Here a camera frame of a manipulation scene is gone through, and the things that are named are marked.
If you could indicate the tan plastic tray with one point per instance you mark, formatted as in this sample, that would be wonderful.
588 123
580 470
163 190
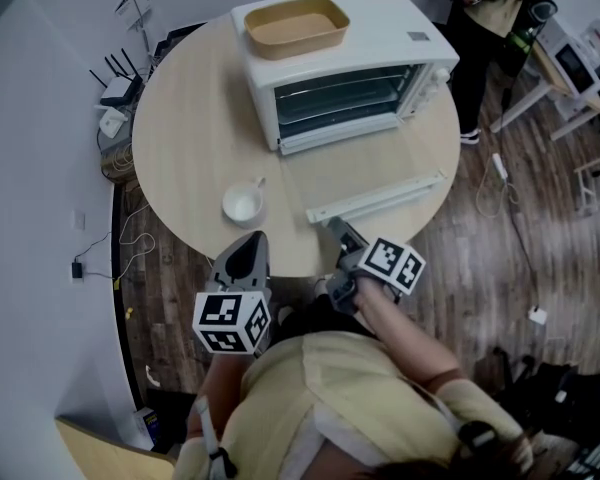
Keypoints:
295 28

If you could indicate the person's white shoe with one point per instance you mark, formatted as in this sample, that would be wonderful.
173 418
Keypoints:
284 314

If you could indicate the white mug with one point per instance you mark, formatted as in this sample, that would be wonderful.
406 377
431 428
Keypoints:
242 205

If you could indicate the blue and white box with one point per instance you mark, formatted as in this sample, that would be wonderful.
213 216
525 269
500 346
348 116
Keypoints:
147 428

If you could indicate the white wall socket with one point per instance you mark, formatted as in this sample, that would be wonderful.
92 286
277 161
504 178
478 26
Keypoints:
79 220

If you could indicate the person's left forearm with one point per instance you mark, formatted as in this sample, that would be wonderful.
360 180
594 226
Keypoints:
220 393

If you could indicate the person's pale yellow shirt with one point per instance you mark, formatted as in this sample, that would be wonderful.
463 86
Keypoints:
340 398

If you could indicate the small white network box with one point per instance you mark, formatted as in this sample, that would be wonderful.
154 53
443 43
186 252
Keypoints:
111 120

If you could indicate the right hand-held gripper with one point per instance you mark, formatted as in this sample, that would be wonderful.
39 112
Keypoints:
392 265

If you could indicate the long white floor power strip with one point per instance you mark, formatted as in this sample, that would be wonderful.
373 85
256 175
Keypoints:
500 166

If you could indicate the person's right forearm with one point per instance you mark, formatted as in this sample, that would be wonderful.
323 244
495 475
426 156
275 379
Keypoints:
410 338

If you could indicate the white appliance door with handle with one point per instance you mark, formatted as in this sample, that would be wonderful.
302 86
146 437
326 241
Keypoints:
370 199

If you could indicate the white toaster oven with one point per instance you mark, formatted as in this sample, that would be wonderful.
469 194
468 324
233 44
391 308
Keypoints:
380 43

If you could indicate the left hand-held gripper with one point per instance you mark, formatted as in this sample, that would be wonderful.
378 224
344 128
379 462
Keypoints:
230 320

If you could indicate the white microwave oven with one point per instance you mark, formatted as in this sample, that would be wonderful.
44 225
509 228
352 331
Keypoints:
572 60

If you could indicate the small white floor adapter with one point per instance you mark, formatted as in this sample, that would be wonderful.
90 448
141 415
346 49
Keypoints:
538 315

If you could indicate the light wooden desk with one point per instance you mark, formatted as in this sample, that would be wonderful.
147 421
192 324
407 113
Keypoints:
105 455

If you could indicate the black power adapter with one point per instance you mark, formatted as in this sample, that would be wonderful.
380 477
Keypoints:
77 270

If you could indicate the person's black trousers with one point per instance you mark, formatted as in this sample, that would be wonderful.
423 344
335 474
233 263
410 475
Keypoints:
325 318

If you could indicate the white router with black antennas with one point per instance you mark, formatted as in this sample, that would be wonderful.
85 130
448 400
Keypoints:
120 90

